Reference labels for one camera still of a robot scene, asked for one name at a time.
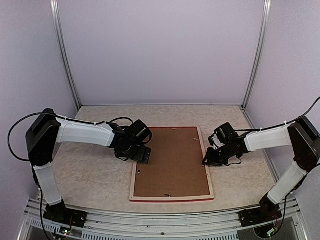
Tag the brown cardboard backing board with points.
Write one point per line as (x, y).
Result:
(170, 165)

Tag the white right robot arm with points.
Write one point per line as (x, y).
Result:
(299, 136)

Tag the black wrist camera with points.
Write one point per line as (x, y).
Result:
(137, 133)
(225, 134)

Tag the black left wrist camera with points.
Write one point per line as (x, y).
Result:
(137, 133)

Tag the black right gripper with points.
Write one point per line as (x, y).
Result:
(211, 160)

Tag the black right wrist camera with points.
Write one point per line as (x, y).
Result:
(225, 134)

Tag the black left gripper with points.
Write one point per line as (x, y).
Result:
(140, 157)

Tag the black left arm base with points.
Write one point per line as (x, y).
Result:
(59, 213)

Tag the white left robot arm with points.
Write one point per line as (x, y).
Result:
(128, 143)

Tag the aluminium front rail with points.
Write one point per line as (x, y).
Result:
(208, 225)

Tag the aluminium corner post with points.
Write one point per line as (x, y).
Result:
(54, 5)
(258, 53)

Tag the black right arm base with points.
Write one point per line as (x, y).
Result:
(265, 212)

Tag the right aluminium corner post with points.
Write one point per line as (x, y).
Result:
(258, 53)

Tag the light wood picture frame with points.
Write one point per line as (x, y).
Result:
(132, 185)

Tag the left aluminium corner post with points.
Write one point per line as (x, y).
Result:
(54, 5)

